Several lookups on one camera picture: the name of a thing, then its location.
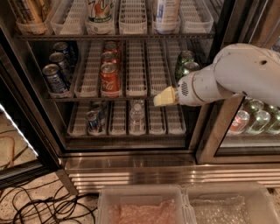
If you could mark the green white tea can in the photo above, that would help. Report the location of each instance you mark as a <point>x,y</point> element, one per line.
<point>99,11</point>

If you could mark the clear plastic bin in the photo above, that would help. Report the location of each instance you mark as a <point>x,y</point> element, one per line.
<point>144,195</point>
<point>259,203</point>

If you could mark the red cola can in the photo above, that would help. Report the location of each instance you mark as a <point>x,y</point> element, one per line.
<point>109,77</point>
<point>109,57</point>
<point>111,46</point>

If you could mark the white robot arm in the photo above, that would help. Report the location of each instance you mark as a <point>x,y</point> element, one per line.
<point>237,69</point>

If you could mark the closed glass fridge door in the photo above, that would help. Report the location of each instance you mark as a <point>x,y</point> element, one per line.
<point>254,22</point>

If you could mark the middle red cola can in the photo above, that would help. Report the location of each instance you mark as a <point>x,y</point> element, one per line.
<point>109,57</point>

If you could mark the open fridge door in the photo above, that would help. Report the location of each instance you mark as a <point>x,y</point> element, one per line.
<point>14,105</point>

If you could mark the red can behind glass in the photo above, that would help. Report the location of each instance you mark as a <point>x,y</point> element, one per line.
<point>240,121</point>

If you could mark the middle blue soda can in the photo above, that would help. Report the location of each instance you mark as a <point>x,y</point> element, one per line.
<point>60,59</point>

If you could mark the clear water bottle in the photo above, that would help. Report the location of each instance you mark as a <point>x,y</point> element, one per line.
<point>136,117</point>

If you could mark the blue can shelf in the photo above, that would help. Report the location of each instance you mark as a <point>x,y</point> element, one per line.
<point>99,107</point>
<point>93,121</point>

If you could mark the green soda can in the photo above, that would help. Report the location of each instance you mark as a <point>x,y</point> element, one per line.
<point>189,67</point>
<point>183,57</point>

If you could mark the clear bubble wrap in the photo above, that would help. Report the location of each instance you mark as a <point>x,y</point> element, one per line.
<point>230,210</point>

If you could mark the front red cola can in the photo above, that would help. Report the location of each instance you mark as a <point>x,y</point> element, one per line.
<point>109,77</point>

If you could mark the blue can lower shelf rear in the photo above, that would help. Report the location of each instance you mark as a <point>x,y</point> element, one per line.
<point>99,107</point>

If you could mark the left clear plastic bin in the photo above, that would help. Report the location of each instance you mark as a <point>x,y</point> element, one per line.
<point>144,195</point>

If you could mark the blue soda can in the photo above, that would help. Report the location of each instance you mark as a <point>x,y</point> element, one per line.
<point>67,50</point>
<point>60,59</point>
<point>54,79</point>

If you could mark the white blue bottle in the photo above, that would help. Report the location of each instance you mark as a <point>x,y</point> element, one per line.
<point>166,11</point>

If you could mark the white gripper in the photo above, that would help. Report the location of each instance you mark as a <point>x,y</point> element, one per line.
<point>189,91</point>

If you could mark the front blue soda can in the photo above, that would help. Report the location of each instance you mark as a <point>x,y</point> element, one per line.
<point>54,79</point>

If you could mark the stainless steel fridge cabinet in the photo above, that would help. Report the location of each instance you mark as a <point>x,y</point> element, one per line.
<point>166,152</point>

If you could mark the rear blue soda can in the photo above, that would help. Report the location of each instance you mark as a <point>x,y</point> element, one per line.
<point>67,50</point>

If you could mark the right clear plastic bin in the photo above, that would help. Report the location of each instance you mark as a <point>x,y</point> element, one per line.
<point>259,203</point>

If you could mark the rear red cola can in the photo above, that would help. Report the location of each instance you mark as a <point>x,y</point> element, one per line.
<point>111,46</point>

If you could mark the blue can lower shelf front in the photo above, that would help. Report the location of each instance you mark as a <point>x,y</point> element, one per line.
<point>93,121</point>

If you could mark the yellow cans top shelf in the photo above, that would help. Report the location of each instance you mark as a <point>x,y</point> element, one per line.
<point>33,11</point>

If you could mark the pink bubble wrap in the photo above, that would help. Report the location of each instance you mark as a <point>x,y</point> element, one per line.
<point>164,213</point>

